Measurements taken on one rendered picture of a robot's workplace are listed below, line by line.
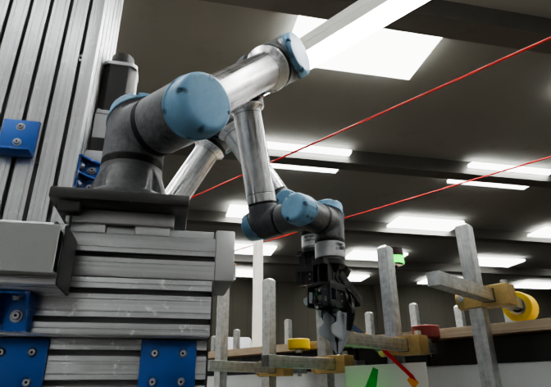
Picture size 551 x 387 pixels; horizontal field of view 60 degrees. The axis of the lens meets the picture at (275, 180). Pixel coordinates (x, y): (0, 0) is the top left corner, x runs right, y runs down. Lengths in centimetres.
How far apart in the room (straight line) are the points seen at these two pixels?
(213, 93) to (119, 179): 23
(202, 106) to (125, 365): 45
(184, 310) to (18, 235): 27
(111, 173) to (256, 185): 42
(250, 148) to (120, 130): 39
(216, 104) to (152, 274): 31
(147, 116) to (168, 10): 315
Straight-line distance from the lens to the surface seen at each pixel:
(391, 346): 133
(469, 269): 135
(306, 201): 109
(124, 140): 93
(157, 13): 406
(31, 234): 74
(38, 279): 75
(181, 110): 83
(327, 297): 112
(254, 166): 120
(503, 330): 149
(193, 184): 159
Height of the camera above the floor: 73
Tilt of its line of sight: 24 degrees up
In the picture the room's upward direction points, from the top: straight up
